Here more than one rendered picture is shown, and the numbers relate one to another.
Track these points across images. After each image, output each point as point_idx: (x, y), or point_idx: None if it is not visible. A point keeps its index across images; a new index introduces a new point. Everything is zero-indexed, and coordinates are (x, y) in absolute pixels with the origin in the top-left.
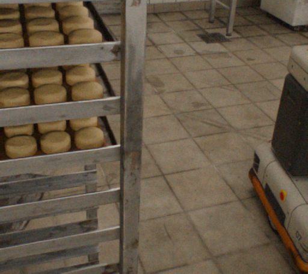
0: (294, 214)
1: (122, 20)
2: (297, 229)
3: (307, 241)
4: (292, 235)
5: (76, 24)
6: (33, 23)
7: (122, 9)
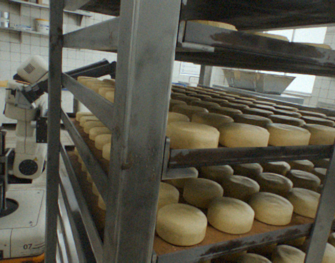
0: (14, 239)
1: (207, 73)
2: (24, 243)
3: (38, 240)
4: (19, 253)
5: (182, 85)
6: (190, 88)
7: (207, 69)
